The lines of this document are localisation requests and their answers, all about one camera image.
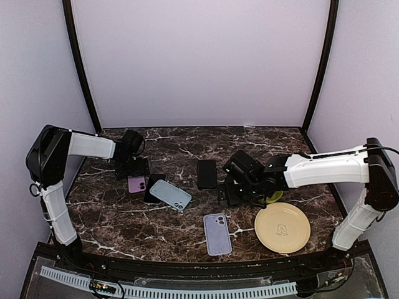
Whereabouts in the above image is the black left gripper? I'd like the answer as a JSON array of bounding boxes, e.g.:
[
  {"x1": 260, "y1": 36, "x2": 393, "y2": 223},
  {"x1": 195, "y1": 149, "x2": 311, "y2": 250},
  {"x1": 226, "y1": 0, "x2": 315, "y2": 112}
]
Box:
[{"x1": 115, "y1": 156, "x2": 150, "y2": 181}]

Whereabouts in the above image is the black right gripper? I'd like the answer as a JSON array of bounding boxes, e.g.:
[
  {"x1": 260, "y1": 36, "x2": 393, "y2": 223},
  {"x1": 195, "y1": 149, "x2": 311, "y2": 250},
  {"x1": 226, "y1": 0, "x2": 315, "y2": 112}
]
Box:
[{"x1": 217, "y1": 179, "x2": 263, "y2": 207}]

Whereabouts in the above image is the purple phone case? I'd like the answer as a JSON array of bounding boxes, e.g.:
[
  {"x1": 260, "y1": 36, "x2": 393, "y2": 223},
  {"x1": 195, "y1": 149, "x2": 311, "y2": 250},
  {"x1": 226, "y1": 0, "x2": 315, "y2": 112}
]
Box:
[{"x1": 127, "y1": 176, "x2": 147, "y2": 194}]

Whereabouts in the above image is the lilac phone case with ring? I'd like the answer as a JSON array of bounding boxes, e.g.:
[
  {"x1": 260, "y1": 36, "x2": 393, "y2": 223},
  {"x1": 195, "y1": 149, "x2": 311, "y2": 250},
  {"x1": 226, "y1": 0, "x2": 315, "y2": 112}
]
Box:
[{"x1": 203, "y1": 214, "x2": 232, "y2": 256}]

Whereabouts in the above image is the light blue phone case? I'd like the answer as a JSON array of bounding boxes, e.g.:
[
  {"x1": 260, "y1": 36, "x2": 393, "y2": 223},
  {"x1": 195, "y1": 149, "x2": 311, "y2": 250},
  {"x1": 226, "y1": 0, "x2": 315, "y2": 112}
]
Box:
[{"x1": 150, "y1": 179, "x2": 192, "y2": 211}]

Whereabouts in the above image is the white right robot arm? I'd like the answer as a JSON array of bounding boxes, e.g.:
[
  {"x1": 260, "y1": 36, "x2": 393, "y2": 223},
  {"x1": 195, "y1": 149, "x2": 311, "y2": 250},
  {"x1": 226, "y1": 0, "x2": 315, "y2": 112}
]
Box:
[{"x1": 222, "y1": 138, "x2": 398, "y2": 270}]

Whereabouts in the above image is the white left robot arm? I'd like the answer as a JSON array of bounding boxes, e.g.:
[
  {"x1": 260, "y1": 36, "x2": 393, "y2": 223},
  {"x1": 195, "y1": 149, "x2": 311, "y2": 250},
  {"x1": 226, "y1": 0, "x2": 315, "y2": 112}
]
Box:
[{"x1": 26, "y1": 125, "x2": 149, "y2": 247}]

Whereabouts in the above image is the silver edged phone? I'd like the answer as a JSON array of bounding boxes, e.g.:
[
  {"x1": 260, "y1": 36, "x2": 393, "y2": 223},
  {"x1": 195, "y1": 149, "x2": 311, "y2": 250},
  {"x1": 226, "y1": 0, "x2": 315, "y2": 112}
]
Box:
[{"x1": 142, "y1": 173, "x2": 167, "y2": 206}]

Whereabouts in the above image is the green plastic bowl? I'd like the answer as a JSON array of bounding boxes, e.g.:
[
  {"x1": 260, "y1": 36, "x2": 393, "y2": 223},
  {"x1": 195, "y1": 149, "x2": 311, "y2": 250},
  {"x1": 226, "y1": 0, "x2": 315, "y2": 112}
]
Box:
[{"x1": 259, "y1": 191, "x2": 283, "y2": 204}]

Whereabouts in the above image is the beige round plate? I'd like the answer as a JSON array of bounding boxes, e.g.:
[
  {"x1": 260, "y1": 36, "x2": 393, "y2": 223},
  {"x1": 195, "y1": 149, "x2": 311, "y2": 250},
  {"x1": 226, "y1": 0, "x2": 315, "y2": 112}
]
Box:
[{"x1": 254, "y1": 202, "x2": 311, "y2": 254}]

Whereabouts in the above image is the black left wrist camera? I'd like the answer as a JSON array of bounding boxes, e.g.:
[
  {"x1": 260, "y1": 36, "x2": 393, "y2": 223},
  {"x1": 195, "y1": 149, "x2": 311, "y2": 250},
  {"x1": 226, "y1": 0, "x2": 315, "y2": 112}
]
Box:
[{"x1": 121, "y1": 130, "x2": 145, "y2": 156}]

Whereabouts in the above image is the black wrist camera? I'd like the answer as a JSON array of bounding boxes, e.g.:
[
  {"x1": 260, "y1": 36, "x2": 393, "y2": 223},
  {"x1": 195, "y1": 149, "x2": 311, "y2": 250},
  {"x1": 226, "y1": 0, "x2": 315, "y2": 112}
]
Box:
[
  {"x1": 121, "y1": 130, "x2": 145, "y2": 156},
  {"x1": 222, "y1": 150, "x2": 265, "y2": 184}
]

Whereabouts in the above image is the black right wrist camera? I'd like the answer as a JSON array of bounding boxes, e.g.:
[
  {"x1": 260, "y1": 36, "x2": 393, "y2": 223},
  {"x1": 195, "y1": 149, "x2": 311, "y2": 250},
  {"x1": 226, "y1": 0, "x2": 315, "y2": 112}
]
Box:
[{"x1": 222, "y1": 150, "x2": 265, "y2": 184}]

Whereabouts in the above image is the white cable duct strip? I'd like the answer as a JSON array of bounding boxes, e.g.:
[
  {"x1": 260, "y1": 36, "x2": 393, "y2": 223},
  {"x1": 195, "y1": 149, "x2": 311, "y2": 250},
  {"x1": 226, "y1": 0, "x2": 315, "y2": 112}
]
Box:
[{"x1": 39, "y1": 266, "x2": 297, "y2": 298}]

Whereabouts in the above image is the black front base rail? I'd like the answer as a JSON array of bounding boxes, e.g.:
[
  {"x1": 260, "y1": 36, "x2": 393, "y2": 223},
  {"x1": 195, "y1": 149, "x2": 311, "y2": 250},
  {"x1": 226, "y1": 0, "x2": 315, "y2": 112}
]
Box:
[{"x1": 37, "y1": 239, "x2": 372, "y2": 284}]

